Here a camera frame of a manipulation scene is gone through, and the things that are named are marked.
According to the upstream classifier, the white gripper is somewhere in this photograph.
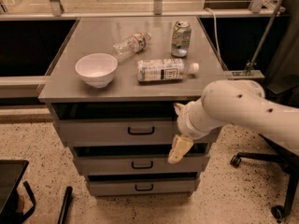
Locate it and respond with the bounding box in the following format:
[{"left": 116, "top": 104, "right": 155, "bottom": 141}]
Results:
[{"left": 168, "top": 99, "right": 224, "bottom": 164}]

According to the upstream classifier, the grey top drawer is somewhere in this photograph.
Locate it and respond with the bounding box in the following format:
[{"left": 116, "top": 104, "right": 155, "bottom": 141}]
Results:
[{"left": 54, "top": 119, "right": 179, "bottom": 147}]

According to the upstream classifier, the grey drawer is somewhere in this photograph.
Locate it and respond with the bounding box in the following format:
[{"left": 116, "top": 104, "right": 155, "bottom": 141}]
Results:
[
  {"left": 87, "top": 177, "right": 200, "bottom": 196},
  {"left": 74, "top": 154, "right": 210, "bottom": 175},
  {"left": 54, "top": 119, "right": 179, "bottom": 147}
]

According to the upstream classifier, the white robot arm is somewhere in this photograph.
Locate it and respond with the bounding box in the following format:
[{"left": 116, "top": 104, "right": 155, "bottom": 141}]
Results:
[{"left": 168, "top": 79, "right": 299, "bottom": 164}]

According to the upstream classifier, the grey drawer cabinet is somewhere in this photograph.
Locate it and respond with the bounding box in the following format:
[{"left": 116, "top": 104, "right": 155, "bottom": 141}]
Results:
[{"left": 39, "top": 16, "right": 226, "bottom": 184}]

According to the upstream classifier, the grey middle drawer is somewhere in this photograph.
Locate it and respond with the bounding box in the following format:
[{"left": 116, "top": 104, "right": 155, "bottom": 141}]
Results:
[{"left": 74, "top": 154, "right": 210, "bottom": 175}]

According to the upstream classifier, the grey bottom drawer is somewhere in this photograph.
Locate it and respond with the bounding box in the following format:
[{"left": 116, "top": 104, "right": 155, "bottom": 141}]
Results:
[{"left": 87, "top": 177, "right": 200, "bottom": 196}]

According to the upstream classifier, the white labelled drink bottle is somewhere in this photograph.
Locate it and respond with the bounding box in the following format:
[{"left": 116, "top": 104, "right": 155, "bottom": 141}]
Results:
[{"left": 136, "top": 58, "right": 199, "bottom": 82}]

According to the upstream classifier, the clear crushed water bottle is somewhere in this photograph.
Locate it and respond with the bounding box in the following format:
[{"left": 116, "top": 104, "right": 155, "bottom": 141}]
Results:
[{"left": 113, "top": 32, "right": 151, "bottom": 62}]

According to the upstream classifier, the green soda can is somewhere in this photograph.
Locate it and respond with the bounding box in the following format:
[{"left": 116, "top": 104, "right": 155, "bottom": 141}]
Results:
[{"left": 171, "top": 21, "right": 192, "bottom": 58}]

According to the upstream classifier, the white bowl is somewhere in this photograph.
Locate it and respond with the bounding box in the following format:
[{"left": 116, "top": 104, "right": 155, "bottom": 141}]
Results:
[{"left": 75, "top": 53, "right": 118, "bottom": 88}]

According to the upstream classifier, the black office chair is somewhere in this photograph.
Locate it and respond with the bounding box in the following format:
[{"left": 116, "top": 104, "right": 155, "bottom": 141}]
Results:
[{"left": 230, "top": 133, "right": 299, "bottom": 224}]

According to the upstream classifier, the black bar on floor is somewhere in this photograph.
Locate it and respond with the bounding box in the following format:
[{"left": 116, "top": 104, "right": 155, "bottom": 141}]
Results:
[{"left": 57, "top": 186, "right": 73, "bottom": 224}]

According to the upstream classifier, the black side table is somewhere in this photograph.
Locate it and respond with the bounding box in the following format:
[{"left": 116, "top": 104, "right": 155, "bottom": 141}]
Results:
[{"left": 0, "top": 160, "right": 36, "bottom": 224}]

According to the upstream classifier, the white cable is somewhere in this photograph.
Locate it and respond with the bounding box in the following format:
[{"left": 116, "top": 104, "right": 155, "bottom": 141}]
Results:
[{"left": 204, "top": 7, "right": 222, "bottom": 63}]

